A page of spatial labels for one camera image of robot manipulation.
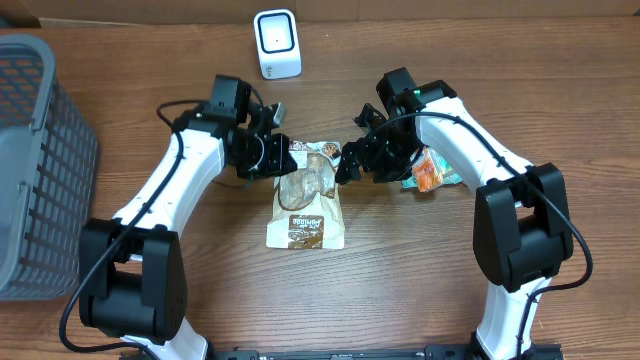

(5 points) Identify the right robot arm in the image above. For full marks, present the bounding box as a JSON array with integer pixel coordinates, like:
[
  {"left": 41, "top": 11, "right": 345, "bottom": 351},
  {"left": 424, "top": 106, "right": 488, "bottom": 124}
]
[{"left": 335, "top": 68, "right": 574, "bottom": 359}]

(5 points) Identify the orange white packet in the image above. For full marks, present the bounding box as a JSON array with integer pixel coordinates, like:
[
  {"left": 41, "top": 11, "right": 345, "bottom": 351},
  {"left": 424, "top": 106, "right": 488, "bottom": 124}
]
[{"left": 412, "top": 148, "right": 444, "bottom": 192}]

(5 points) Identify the grey plastic mesh basket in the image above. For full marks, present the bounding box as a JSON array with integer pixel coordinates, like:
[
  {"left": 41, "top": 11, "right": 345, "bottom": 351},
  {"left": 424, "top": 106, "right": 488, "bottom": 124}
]
[{"left": 1, "top": 34, "right": 100, "bottom": 302}]

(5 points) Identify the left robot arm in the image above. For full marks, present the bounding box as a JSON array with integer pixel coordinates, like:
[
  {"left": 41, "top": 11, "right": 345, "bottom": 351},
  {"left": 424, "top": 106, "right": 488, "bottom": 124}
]
[{"left": 59, "top": 75, "right": 297, "bottom": 359}]

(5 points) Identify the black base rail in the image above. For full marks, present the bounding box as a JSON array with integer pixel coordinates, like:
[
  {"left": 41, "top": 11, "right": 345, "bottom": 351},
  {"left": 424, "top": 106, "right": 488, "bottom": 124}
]
[{"left": 204, "top": 345, "right": 564, "bottom": 360}]

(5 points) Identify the beige bread bag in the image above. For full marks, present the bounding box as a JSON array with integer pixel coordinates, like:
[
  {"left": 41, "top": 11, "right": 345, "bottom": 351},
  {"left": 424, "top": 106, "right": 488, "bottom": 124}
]
[{"left": 266, "top": 141, "right": 345, "bottom": 250}]

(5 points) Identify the white barcode scanner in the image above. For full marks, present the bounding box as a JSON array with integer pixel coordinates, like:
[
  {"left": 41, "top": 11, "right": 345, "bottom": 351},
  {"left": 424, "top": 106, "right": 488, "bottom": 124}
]
[{"left": 253, "top": 9, "right": 302, "bottom": 80}]

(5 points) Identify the teal white snack packet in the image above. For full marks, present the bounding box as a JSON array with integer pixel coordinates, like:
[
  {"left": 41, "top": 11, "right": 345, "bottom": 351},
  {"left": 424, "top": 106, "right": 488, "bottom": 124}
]
[{"left": 401, "top": 147, "right": 462, "bottom": 191}]

